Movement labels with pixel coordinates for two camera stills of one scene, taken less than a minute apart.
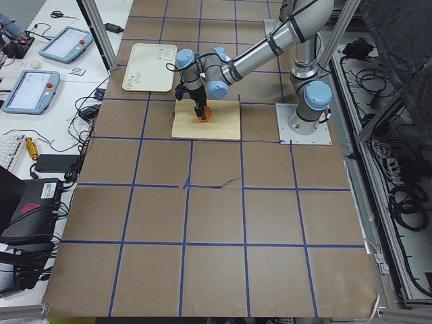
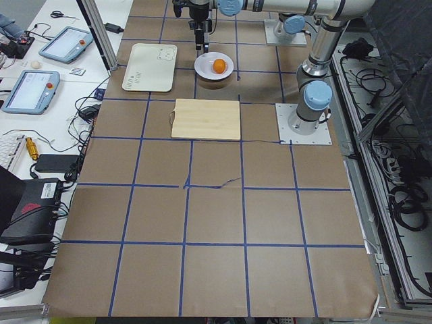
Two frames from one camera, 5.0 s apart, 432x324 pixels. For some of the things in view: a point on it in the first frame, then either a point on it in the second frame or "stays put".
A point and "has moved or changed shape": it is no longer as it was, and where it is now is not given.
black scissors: x=57 y=13 stays put
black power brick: x=57 y=163 stays put
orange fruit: x=207 y=113 has moved or changed shape
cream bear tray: x=150 y=67 stays put
